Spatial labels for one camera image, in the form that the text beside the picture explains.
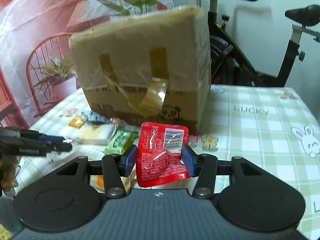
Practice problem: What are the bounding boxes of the green snack packet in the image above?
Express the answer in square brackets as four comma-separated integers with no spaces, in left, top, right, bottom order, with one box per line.
[103,129,139,155]

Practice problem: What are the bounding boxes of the white cracker packet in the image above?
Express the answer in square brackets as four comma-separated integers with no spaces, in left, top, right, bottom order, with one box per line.
[77,124,117,146]

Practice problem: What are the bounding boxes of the red snack packet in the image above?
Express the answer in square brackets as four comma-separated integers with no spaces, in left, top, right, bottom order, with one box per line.
[136,122,190,188]

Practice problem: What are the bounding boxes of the small yellow snack packet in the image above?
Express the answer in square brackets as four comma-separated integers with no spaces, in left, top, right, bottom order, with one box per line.
[68,115,87,129]

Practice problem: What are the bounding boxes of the blue white snack packet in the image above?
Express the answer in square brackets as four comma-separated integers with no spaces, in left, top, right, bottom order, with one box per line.
[80,110,111,125]

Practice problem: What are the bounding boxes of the brown orange snack bar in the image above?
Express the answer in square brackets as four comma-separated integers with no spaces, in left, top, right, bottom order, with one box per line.
[90,175,105,192]

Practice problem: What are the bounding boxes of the person's left hand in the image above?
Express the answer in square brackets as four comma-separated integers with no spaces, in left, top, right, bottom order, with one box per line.
[1,154,21,198]

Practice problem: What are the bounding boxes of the red printed backdrop sheet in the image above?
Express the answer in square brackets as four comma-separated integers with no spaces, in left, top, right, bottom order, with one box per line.
[1,0,173,128]

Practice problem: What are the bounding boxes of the checkered cartoon tablecloth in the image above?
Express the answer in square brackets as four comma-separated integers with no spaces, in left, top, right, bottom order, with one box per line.
[16,85,319,239]

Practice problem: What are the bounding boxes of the black exercise bike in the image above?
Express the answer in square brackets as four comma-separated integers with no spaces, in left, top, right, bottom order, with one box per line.
[172,0,320,88]

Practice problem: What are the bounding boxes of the cardboard box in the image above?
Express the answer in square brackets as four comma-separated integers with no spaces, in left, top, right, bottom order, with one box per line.
[69,5,211,134]

